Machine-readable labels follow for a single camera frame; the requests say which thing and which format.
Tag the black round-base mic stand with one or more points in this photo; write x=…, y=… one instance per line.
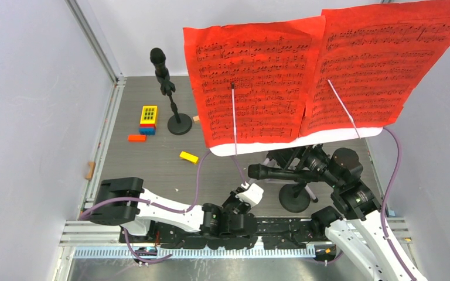
x=294, y=197
x=179, y=123

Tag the red sheet music left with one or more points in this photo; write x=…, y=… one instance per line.
x=251, y=81

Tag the small yellow block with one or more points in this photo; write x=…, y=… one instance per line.
x=189, y=157

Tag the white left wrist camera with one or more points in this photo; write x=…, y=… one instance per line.
x=251, y=194

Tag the lilac tripod music stand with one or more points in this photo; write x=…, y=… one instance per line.
x=287, y=147

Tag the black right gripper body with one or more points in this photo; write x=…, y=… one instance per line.
x=319, y=160

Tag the red sheet music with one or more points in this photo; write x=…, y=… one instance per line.
x=371, y=59
x=251, y=81

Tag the orange flat toy brick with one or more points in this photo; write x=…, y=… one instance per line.
x=136, y=138

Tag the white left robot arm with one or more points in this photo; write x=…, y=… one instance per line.
x=125, y=202

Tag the red sheet music right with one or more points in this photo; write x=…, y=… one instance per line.
x=371, y=59

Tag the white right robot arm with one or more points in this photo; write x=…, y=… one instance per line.
x=355, y=222

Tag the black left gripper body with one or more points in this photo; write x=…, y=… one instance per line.
x=235, y=206

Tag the red toy brick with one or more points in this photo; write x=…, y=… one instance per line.
x=147, y=125

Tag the yellow grid toy brick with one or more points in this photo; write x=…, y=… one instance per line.
x=149, y=115

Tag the black microphone plain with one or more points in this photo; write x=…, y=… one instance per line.
x=260, y=172

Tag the wooden block on rail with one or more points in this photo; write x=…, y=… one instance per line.
x=91, y=169

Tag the blue toy brick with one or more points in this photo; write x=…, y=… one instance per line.
x=147, y=130

